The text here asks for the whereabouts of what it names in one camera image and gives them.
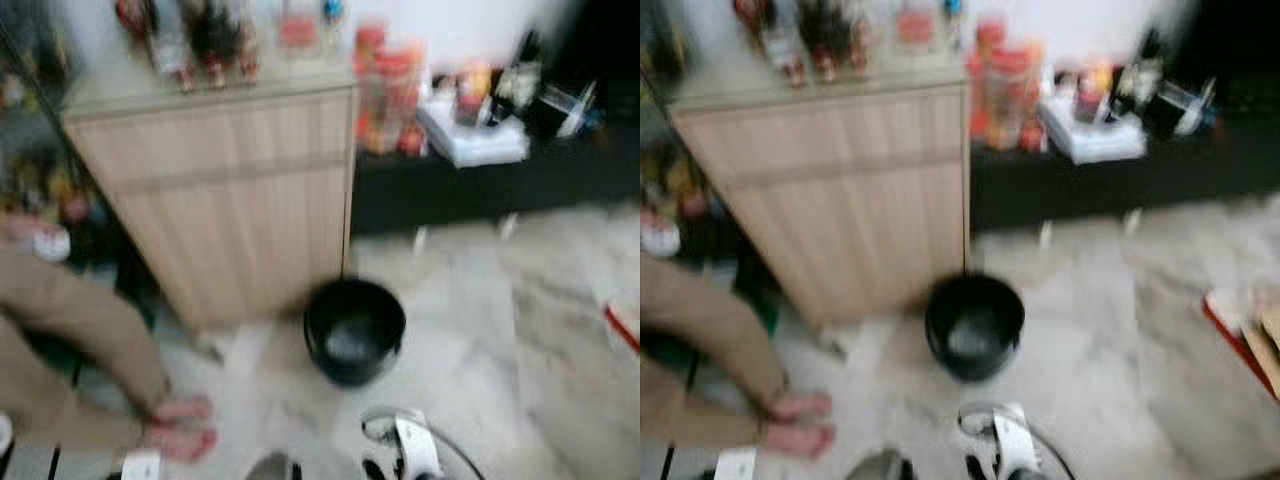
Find flat white box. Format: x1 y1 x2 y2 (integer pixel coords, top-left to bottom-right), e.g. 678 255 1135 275
1039 94 1149 165
417 97 532 169

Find orange jar with red lid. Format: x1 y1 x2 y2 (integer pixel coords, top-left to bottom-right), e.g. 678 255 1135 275
967 19 1047 154
354 24 428 158

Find small red yellow jar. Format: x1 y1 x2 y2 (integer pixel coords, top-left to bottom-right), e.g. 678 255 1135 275
1074 59 1114 122
454 61 494 127

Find white and red bowl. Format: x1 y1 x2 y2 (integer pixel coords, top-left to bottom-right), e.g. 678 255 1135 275
640 209 682 260
29 224 72 264

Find clear bottle with red label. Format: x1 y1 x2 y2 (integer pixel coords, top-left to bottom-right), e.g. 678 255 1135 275
896 0 939 53
279 0 322 58

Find person's leg in khaki trousers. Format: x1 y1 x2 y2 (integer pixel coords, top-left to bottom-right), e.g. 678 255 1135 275
0 239 172 453
640 254 792 453

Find black bottle with white label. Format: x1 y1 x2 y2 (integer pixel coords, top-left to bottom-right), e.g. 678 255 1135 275
489 34 547 127
1109 29 1167 122

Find black rubbish bin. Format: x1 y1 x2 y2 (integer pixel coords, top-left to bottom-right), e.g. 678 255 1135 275
923 271 1027 384
302 277 408 389

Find long low black cabinet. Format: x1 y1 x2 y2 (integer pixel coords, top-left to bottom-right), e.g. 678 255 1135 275
967 84 1280 234
349 88 641 237

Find person's bare foot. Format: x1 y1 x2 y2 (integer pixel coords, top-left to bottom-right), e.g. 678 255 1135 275
762 420 837 461
144 424 219 464
153 394 214 428
772 391 833 423

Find light wooden cabinet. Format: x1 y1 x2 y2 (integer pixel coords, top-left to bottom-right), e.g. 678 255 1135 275
667 64 974 333
61 68 360 333

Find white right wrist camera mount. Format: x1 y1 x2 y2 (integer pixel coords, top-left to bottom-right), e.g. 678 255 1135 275
392 414 444 480
992 402 1044 480

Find grey robot leg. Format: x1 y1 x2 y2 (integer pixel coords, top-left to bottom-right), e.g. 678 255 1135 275
844 449 907 480
244 451 302 480

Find clear and black container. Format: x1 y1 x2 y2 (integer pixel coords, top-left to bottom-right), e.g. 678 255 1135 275
1144 77 1218 140
529 79 603 142

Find flattened brown cardboard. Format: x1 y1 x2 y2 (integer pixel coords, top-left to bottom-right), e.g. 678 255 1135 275
1240 308 1280 398

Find cluttered dark shelf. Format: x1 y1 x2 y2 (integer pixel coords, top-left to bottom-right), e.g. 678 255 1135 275
640 0 713 256
0 0 103 263

